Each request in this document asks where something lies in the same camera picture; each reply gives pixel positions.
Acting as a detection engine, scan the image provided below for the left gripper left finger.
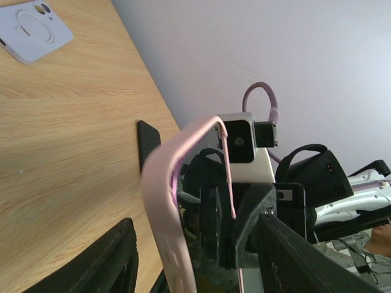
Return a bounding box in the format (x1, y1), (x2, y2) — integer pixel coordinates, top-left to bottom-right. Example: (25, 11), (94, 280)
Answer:
(25, 218), (139, 292)

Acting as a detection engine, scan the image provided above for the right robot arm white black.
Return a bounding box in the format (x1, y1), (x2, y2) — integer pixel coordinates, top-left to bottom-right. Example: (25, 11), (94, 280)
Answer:
(175, 144), (390, 274)

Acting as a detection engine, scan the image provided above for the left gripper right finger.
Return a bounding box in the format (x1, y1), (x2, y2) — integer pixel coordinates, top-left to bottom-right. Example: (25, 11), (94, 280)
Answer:
(258, 214), (379, 292)

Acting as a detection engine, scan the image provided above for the pink phone case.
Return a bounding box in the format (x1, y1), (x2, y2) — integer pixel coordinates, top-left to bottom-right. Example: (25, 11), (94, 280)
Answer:
(142, 116), (244, 292)

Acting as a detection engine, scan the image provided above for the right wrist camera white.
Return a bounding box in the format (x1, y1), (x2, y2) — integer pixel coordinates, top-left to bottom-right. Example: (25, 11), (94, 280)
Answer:
(219, 112), (275, 183)

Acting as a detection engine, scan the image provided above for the lilac magsafe phone case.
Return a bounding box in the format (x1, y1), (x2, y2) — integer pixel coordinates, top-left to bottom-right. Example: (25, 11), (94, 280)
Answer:
(1, 1), (73, 64)

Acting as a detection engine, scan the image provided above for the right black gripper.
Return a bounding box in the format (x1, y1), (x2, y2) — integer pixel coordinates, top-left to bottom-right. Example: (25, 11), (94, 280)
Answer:
(199, 183), (307, 269)

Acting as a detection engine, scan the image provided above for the black smartphone right side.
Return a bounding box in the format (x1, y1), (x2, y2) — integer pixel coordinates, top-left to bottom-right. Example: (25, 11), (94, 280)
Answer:
(136, 120), (161, 171)

